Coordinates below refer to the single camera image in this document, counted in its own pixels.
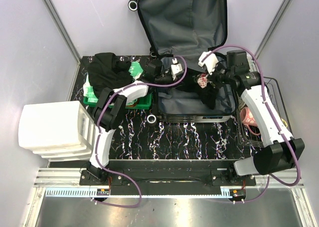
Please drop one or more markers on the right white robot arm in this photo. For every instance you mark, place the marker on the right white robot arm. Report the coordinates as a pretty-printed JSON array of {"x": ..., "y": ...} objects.
[{"x": 281, "y": 150}]

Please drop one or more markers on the white cable duct strip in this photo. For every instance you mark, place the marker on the white cable duct strip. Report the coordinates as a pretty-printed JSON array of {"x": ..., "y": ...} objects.
[{"x": 219, "y": 193}]

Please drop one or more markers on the black wire basket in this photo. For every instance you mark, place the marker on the black wire basket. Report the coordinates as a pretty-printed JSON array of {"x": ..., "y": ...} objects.
[{"x": 254, "y": 93}]

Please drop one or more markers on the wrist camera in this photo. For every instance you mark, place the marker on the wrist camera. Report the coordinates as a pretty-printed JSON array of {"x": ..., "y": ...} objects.
[
  {"x": 237, "y": 58},
  {"x": 154, "y": 67}
]

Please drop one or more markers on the black drawstring garment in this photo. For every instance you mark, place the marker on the black drawstring garment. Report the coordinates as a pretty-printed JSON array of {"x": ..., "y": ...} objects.
[{"x": 107, "y": 71}]

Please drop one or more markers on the teal green garment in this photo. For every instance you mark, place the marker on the teal green garment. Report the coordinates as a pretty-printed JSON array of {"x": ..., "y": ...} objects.
[{"x": 135, "y": 71}]

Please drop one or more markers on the pink patterned mug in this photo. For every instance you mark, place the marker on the pink patterned mug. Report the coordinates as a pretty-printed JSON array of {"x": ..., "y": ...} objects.
[{"x": 248, "y": 120}]

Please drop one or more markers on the black floral print garment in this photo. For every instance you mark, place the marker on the black floral print garment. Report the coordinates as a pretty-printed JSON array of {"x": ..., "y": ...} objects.
[{"x": 207, "y": 94}]

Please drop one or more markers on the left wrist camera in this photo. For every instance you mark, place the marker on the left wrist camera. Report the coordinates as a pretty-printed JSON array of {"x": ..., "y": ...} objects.
[{"x": 154, "y": 67}]

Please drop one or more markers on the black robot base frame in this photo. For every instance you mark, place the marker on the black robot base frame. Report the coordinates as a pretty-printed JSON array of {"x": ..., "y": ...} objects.
[{"x": 181, "y": 176}]

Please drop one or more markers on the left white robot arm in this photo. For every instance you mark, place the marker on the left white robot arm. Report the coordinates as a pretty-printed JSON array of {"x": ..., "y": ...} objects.
[{"x": 108, "y": 114}]

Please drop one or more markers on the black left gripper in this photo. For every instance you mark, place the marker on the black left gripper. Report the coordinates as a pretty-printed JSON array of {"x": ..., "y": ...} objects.
[{"x": 171, "y": 79}]

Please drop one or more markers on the aluminium rail frame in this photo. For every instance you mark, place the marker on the aluminium rail frame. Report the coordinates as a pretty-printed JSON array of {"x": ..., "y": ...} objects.
[{"x": 202, "y": 126}]

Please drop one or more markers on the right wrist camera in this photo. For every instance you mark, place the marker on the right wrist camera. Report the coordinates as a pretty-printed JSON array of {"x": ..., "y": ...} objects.
[{"x": 237, "y": 58}]

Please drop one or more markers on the white stacked storage bins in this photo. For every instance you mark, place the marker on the white stacked storage bins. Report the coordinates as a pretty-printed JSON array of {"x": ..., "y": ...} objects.
[{"x": 59, "y": 131}]

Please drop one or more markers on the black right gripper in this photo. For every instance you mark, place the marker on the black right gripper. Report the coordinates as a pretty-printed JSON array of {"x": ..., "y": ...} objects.
[{"x": 215, "y": 82}]

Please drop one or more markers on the space astronaut hard-shell suitcase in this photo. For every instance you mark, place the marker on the space astronaut hard-shell suitcase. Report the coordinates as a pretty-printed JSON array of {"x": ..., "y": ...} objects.
[{"x": 188, "y": 29}]

